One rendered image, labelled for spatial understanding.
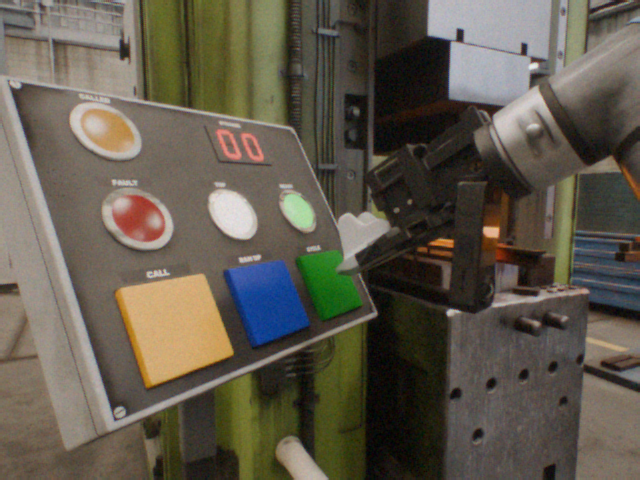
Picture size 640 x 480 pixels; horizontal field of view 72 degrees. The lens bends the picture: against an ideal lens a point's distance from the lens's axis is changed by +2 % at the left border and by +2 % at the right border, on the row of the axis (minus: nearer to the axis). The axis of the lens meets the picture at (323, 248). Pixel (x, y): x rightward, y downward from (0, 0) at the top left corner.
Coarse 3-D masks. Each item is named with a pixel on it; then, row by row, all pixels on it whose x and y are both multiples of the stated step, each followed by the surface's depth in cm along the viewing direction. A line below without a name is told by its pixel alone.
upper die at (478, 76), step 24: (456, 48) 75; (480, 48) 77; (384, 72) 91; (408, 72) 84; (432, 72) 78; (456, 72) 75; (480, 72) 78; (504, 72) 80; (528, 72) 83; (384, 96) 91; (408, 96) 84; (432, 96) 78; (456, 96) 76; (480, 96) 78; (504, 96) 81; (384, 120) 96; (408, 120) 97
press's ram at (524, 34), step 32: (384, 0) 81; (416, 0) 73; (448, 0) 73; (480, 0) 76; (512, 0) 79; (544, 0) 83; (384, 32) 82; (416, 32) 74; (448, 32) 73; (480, 32) 77; (512, 32) 80; (544, 32) 84; (384, 64) 87
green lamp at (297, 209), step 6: (288, 198) 51; (294, 198) 52; (300, 198) 53; (288, 204) 51; (294, 204) 51; (300, 204) 52; (306, 204) 53; (288, 210) 50; (294, 210) 51; (300, 210) 52; (306, 210) 53; (294, 216) 50; (300, 216) 51; (306, 216) 52; (300, 222) 51; (306, 222) 52
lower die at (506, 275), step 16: (432, 256) 87; (448, 256) 84; (416, 272) 85; (432, 272) 81; (448, 272) 79; (496, 272) 85; (512, 272) 87; (448, 288) 80; (496, 288) 86; (512, 288) 88
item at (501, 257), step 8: (440, 240) 95; (448, 240) 95; (504, 248) 80; (512, 248) 79; (520, 248) 78; (528, 248) 78; (496, 256) 82; (504, 256) 81; (512, 256) 79; (520, 256) 78; (528, 256) 77; (536, 256) 75; (512, 264) 79; (520, 264) 77; (528, 264) 76; (536, 264) 75; (544, 264) 76
